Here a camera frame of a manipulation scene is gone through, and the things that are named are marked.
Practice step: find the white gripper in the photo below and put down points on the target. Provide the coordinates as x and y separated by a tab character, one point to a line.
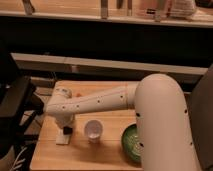
66	123

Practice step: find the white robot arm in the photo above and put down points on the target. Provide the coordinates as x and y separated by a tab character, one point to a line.
162	118

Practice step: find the white sponge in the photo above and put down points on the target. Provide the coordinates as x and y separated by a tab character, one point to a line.
62	139

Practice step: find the white paper cup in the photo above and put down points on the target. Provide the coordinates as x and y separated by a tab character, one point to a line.
93	130

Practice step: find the black chair left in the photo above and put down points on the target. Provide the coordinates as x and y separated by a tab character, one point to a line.
18	103

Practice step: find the green bowl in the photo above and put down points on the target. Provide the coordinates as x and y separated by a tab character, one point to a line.
130	143

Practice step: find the dark chair right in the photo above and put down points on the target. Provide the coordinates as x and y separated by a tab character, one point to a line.
200	106

